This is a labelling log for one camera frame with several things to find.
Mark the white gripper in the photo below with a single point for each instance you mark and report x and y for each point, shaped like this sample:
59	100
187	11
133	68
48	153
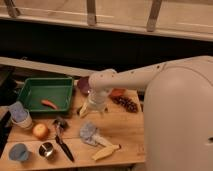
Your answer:
96	101

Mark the blue grey towel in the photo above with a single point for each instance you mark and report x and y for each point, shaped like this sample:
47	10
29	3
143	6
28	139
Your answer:
86	133

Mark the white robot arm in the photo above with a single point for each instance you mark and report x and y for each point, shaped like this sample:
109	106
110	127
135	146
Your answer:
178	110

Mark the purple bowl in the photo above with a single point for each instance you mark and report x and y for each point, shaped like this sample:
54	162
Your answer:
83	85

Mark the orange bowl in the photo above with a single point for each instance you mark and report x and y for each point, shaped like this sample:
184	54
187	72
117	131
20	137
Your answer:
117	92

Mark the black rectangular block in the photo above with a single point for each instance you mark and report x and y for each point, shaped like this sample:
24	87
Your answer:
79	111

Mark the black metal clip tool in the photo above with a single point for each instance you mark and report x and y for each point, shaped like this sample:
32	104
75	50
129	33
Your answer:
60	124

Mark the cream wooden piece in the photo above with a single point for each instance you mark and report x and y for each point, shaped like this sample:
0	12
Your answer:
101	140

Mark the orange carrot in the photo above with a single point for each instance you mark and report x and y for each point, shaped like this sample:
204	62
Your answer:
49	103

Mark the green plastic tray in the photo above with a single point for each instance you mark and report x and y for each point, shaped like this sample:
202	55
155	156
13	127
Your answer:
57	90

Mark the yellow banana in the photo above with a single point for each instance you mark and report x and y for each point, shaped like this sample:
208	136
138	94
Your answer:
105	152

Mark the red yellow apple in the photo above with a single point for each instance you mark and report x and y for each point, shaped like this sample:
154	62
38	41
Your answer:
40	131

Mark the small steel cup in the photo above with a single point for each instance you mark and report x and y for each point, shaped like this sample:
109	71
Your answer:
46	150

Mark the blue cloth in cup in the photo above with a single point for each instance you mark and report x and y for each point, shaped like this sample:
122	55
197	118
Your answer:
17	111

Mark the blue plastic cup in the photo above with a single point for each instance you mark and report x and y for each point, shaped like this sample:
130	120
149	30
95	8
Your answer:
19	152

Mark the black handled knife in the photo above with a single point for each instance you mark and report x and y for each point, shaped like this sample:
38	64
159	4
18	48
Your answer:
63	146

